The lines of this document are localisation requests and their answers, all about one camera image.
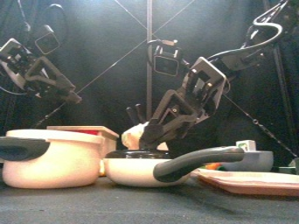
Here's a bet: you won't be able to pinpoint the black pot lid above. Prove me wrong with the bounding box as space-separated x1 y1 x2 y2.
104 149 173 160

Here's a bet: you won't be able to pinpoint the wooden box red inside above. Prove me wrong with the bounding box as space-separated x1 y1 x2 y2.
45 125 120 177

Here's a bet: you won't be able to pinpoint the orange toy food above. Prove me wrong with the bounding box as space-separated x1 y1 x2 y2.
202 162 224 172

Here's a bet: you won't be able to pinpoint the small white green carton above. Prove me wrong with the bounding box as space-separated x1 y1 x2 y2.
234 139 257 152

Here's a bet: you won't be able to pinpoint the grey bowl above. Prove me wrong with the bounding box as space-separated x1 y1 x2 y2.
218 150 275 172

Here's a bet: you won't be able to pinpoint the pink flat tray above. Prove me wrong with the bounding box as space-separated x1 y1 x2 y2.
190 167 299 198

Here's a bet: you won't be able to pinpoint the white knife block black handles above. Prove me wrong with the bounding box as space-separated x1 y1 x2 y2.
120 103 169 151

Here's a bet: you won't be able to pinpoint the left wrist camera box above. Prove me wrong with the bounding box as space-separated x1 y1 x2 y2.
32 24 61 56

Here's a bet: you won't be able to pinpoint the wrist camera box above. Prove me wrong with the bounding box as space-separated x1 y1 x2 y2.
146 38 184 77
32 24 61 56

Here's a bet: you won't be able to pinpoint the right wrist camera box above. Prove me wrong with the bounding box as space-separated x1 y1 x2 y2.
146 38 184 77

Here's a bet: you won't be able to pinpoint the white saucepan grey handle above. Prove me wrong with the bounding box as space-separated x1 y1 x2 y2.
102 145 247 188

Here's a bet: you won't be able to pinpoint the vertical metal frame pole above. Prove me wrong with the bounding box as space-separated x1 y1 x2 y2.
144 0 154 121

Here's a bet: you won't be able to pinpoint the large white pot grey handle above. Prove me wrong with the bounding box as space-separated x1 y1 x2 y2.
0 129 105 190

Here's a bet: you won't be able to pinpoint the black cable loop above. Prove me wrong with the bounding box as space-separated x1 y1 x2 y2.
205 0 291 62

